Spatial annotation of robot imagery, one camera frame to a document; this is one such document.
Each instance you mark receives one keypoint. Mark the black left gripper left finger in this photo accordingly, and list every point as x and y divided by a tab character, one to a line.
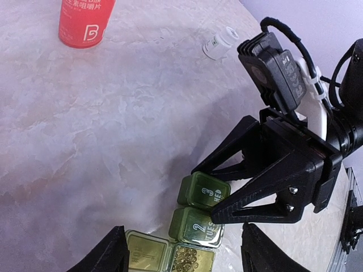
110	254

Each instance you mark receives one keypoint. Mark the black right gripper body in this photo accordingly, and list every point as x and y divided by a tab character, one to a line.
343	138

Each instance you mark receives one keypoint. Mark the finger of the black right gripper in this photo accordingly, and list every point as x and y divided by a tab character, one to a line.
245	138
278	194

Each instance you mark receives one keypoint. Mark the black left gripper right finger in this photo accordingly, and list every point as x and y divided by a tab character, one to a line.
260	253

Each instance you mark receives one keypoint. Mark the green pill organizer box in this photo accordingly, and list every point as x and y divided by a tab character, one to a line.
193	237

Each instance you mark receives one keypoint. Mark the small white bottle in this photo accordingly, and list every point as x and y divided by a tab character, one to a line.
220	43

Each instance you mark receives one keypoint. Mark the red cylindrical can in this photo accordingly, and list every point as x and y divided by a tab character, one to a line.
83	22

